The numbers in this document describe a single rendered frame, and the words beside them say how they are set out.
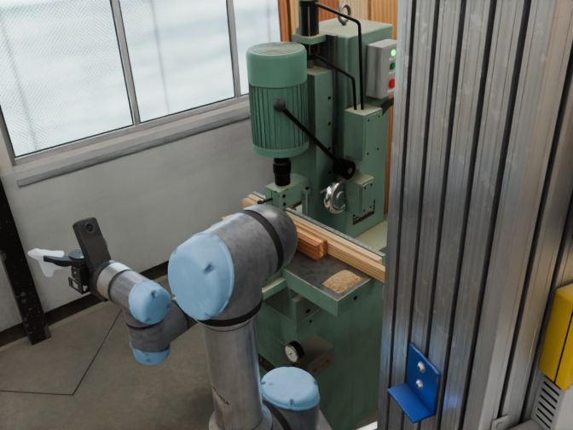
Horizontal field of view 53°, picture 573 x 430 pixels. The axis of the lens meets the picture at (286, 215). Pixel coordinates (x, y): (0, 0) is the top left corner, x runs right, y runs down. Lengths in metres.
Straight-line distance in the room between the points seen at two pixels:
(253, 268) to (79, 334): 2.32
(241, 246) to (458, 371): 0.35
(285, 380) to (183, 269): 0.43
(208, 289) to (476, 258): 0.36
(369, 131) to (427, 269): 1.02
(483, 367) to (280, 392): 0.49
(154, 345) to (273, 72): 0.82
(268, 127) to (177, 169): 1.49
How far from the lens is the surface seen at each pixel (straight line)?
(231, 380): 0.98
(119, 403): 2.70
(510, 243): 0.68
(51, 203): 2.91
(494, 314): 0.74
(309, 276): 1.71
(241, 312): 0.87
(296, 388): 1.18
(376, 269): 1.68
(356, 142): 1.81
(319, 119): 1.79
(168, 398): 2.66
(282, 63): 1.63
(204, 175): 3.23
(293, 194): 1.86
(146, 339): 1.19
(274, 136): 1.70
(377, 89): 1.83
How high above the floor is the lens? 1.90
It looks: 30 degrees down
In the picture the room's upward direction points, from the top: 3 degrees counter-clockwise
